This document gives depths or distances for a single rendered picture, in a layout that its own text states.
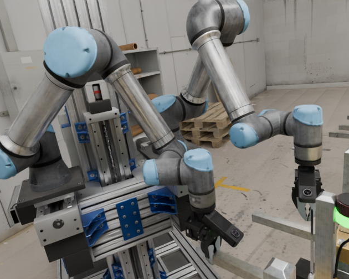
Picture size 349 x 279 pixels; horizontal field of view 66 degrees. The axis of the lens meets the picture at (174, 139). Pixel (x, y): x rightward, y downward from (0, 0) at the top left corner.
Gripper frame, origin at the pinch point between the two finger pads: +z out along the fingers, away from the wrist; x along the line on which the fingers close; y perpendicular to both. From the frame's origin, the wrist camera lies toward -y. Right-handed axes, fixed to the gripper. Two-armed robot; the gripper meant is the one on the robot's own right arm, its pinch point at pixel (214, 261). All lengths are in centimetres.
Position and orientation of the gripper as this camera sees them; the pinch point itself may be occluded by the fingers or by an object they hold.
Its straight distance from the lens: 90.5
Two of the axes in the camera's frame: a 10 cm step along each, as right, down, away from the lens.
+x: -6.6, 3.1, -6.8
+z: 1.3, 9.4, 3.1
